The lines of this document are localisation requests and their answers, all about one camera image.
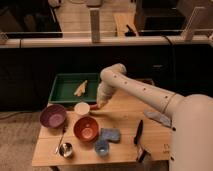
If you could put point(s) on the black object on shelf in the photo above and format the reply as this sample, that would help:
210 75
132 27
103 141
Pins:
130 31

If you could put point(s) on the blue sponge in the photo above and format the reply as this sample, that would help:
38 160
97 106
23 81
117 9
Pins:
112 135

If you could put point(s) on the white horizontal rail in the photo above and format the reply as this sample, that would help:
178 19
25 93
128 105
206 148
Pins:
105 41

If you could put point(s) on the small white bowl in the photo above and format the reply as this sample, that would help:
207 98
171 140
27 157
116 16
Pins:
82 109

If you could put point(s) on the yellow banana piece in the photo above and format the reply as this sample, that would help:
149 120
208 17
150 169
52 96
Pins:
81 89

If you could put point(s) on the purple bowl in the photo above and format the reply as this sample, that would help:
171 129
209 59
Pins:
53 116

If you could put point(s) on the small blue cup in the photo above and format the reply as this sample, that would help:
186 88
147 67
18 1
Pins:
102 147

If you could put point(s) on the white centre post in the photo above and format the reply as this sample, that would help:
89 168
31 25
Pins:
95 25

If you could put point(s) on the metal spoon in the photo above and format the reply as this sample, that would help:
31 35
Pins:
60 140

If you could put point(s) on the white right post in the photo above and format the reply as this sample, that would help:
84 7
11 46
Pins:
192 23

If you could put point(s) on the grey cloth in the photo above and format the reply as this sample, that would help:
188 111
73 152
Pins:
158 117

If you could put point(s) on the small metal cup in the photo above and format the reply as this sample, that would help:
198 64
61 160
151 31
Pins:
66 150

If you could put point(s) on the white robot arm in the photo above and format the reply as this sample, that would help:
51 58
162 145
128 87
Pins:
192 117

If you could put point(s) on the green plastic tray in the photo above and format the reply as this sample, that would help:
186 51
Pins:
66 84

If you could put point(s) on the white post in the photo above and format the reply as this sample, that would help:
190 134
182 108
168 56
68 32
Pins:
95 25
192 23

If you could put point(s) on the red-brown bowl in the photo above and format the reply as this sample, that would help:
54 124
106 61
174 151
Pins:
86 129

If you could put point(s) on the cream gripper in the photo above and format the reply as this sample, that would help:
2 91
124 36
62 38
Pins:
101 103

